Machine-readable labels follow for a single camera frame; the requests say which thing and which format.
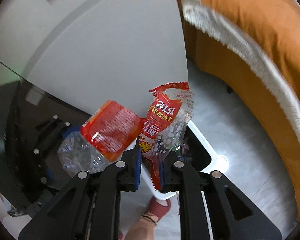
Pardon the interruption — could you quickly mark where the crushed plastic bottle orange label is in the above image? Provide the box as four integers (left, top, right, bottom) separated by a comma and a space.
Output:
57, 100, 144, 177

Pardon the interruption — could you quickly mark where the red snack wrapper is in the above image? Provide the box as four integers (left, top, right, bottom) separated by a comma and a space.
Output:
138, 82, 194, 190

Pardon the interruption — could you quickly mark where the white square trash bin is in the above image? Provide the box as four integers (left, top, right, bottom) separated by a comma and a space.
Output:
139, 121, 229, 199

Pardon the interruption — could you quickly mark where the red slipper left foot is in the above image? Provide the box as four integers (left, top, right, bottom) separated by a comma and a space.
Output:
144, 197, 171, 224

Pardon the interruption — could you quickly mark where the white bedside cabinet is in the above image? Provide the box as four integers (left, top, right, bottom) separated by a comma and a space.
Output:
0, 0, 188, 116

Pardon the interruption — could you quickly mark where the white lace bed sheet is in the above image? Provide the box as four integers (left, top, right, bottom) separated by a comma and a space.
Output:
181, 0, 300, 144

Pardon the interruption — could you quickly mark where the orange bed blanket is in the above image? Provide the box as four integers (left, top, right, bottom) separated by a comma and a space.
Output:
177, 0, 300, 218

